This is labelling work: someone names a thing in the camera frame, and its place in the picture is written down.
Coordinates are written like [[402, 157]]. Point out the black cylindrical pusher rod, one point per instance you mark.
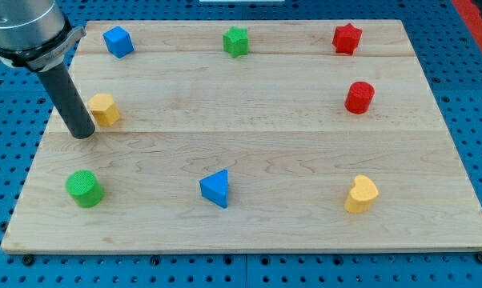
[[66, 99]]

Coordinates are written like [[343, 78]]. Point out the yellow heart block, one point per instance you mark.
[[361, 195]]

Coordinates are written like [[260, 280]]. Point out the blue triangle block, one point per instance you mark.
[[215, 188]]

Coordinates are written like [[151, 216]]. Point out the yellow hexagon block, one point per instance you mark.
[[104, 109]]

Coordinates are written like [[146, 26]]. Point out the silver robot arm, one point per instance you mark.
[[35, 34]]

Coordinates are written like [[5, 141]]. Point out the green star block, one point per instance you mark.
[[236, 41]]

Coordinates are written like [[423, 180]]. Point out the wooden board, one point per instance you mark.
[[275, 120]]

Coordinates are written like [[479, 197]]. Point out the blue cube block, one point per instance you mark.
[[118, 42]]

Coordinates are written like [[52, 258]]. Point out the red cylinder block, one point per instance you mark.
[[359, 97]]

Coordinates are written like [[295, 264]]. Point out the green cylinder block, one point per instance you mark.
[[84, 188]]

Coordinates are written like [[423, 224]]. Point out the red star block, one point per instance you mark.
[[346, 39]]

